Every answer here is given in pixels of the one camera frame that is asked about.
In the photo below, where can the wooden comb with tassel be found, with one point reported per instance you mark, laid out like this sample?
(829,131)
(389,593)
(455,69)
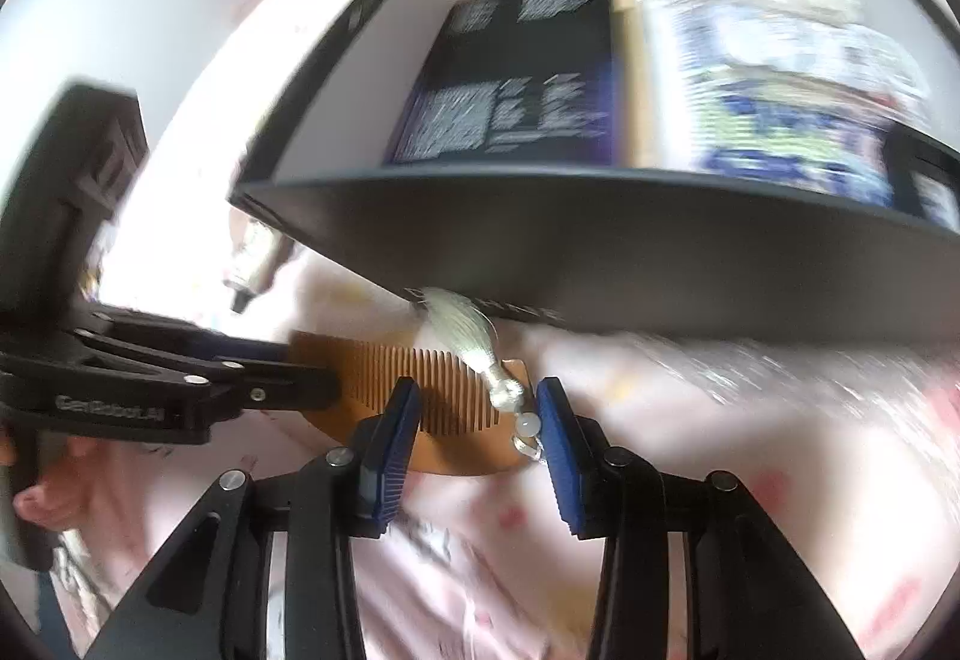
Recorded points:
(465,439)

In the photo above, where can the small silver tube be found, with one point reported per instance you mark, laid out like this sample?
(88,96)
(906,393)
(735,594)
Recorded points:
(251,262)

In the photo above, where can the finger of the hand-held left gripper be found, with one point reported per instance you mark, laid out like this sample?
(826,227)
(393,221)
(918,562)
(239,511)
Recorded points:
(292,390)
(240,349)

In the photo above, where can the black book with white text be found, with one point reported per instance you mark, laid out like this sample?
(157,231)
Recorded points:
(525,67)

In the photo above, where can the tan cardboard box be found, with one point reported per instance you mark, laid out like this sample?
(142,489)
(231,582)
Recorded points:
(628,75)

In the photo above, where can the blue and white patterned packet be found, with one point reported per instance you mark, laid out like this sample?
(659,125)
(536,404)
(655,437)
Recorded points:
(787,105)

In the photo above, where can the small black labelled box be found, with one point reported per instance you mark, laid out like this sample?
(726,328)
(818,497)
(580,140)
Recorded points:
(930,180)

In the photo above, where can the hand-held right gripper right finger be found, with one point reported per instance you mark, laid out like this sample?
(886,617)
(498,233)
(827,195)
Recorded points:
(559,461)

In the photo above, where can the person's left hand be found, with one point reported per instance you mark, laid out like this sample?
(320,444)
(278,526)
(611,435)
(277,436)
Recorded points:
(41,499)

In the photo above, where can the pink printed blanket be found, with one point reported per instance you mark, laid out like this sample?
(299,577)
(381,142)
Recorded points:
(712,480)

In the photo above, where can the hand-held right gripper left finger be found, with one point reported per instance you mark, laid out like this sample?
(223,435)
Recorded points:
(391,457)

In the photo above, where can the black storage box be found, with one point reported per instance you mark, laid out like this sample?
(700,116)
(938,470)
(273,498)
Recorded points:
(600,240)

